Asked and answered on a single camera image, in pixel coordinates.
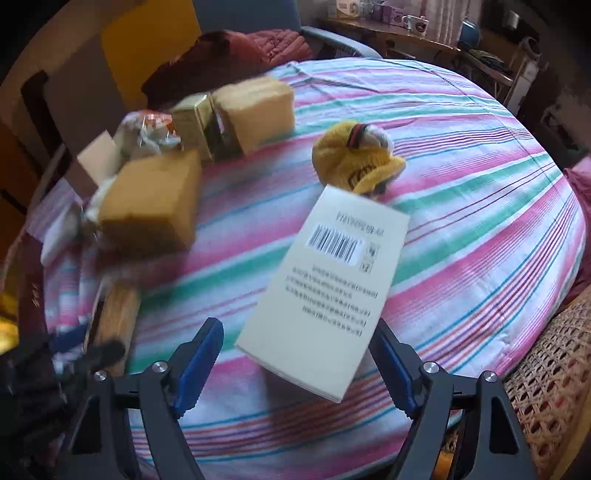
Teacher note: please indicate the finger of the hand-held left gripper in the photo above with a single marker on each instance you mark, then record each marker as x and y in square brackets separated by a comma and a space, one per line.
[106, 353]

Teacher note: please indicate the brown cardboard box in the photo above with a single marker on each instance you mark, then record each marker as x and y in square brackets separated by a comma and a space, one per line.
[254, 113]

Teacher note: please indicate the printed carton on desk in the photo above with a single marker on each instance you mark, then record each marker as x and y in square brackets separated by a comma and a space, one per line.
[346, 8]

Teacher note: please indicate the yellow plush toy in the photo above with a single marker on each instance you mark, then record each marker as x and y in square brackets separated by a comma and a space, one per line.
[346, 157]

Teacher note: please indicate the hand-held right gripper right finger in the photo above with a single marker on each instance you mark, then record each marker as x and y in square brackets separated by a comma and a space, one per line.
[395, 369]

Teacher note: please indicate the grey yellow blue chair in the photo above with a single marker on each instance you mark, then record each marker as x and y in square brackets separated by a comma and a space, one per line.
[147, 46]

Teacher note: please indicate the pink green striped tablecloth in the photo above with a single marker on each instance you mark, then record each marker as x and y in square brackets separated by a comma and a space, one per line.
[461, 207]

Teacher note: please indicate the maroon quilted jacket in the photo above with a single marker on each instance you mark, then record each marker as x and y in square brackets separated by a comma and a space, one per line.
[249, 50]

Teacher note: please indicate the maroon cushion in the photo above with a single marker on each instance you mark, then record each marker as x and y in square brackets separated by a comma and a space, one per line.
[579, 184]

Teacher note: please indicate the yellow sponge block front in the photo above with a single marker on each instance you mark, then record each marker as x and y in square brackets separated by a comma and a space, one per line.
[147, 203]

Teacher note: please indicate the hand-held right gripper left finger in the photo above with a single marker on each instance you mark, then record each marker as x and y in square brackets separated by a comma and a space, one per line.
[198, 369]

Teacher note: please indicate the orange white snack packet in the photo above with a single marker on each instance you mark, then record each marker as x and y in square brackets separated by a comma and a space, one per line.
[147, 131]

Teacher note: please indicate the white stand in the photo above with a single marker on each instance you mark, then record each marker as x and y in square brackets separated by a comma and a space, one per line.
[524, 69]

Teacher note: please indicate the white box with barcode label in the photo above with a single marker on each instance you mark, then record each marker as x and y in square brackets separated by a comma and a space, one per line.
[323, 295]

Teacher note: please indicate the tan oblong object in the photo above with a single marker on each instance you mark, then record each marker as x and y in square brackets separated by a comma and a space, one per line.
[117, 314]

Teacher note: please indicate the blue pot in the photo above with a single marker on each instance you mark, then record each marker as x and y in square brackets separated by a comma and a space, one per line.
[471, 32]

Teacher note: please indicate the white mug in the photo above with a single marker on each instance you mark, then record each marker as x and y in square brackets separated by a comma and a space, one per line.
[421, 24]

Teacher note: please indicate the small gold carton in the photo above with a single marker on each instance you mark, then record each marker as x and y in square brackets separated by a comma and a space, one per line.
[194, 122]

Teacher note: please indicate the white carton box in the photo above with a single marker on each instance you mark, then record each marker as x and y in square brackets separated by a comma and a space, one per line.
[97, 157]

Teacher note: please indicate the wooden desk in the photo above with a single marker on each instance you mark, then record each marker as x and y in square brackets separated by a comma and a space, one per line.
[415, 44]

